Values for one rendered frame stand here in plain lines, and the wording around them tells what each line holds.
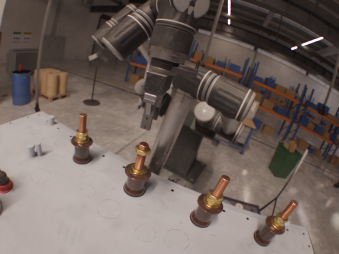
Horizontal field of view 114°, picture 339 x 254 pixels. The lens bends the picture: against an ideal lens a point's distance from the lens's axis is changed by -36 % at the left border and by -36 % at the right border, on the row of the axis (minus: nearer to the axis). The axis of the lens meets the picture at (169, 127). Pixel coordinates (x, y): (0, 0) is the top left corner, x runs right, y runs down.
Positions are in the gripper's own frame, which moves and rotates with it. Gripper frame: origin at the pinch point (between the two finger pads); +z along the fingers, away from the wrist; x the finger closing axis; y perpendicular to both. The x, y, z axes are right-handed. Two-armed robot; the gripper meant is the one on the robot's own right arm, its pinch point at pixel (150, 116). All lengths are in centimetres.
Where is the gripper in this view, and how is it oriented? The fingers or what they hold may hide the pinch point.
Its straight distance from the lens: 49.3
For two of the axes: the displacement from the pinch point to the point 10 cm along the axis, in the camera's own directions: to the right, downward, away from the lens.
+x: -1.5, 3.5, -9.2
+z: -2.7, 8.9, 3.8
